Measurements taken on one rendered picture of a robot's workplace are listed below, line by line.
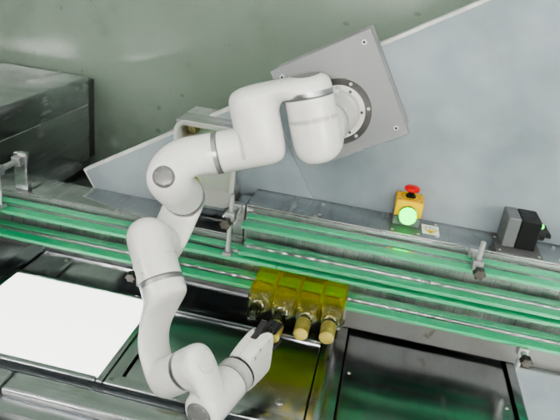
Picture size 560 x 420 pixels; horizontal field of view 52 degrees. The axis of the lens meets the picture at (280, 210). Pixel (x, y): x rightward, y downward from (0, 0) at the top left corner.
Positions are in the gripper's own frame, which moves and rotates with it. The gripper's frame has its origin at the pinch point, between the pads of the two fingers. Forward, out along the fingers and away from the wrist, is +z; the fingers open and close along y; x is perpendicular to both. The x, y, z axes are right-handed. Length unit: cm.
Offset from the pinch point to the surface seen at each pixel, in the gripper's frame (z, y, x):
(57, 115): 56, 14, 120
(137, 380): -16.9, -11.4, 23.1
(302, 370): 7.6, -12.5, -5.4
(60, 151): 58, -1, 120
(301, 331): 3.9, 0.8, -5.2
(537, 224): 48, 22, -46
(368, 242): 30.3, 13.4, -9.9
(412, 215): 39.1, 19.9, -17.3
